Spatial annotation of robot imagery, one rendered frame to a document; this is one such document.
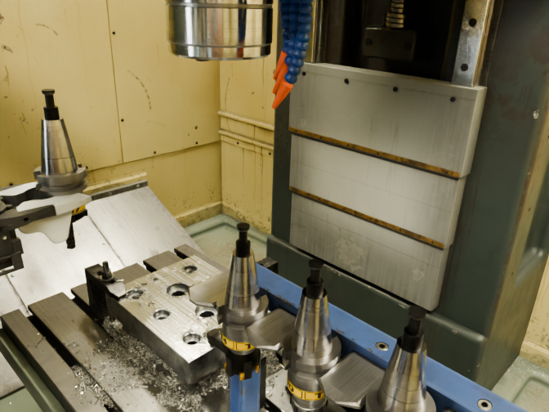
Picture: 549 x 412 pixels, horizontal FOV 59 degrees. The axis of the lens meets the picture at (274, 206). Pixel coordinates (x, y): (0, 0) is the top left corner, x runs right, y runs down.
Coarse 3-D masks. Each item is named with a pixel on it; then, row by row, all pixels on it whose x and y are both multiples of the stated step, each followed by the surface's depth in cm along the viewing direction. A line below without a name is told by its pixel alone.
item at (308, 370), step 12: (288, 336) 53; (288, 348) 52; (336, 348) 52; (288, 360) 52; (300, 360) 50; (312, 360) 50; (324, 360) 50; (336, 360) 51; (300, 372) 51; (312, 372) 50
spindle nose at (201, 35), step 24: (168, 0) 68; (192, 0) 65; (216, 0) 64; (240, 0) 65; (264, 0) 68; (168, 24) 69; (192, 24) 66; (216, 24) 66; (240, 24) 66; (264, 24) 69; (168, 48) 72; (192, 48) 68; (216, 48) 67; (240, 48) 68; (264, 48) 71
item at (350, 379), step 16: (352, 352) 52; (336, 368) 50; (352, 368) 50; (368, 368) 50; (384, 368) 50; (320, 384) 48; (336, 384) 48; (352, 384) 48; (368, 384) 48; (336, 400) 46; (352, 400) 46
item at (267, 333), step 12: (276, 312) 59; (288, 312) 59; (252, 324) 56; (264, 324) 57; (276, 324) 57; (288, 324) 57; (252, 336) 55; (264, 336) 55; (276, 336) 55; (264, 348) 53; (276, 348) 53
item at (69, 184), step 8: (40, 168) 63; (80, 168) 64; (40, 176) 61; (48, 176) 61; (56, 176) 61; (64, 176) 61; (72, 176) 61; (80, 176) 62; (40, 184) 63; (48, 184) 61; (56, 184) 61; (64, 184) 61; (72, 184) 62; (80, 184) 63; (40, 192) 62; (48, 192) 61; (56, 192) 61; (64, 192) 61; (72, 192) 62
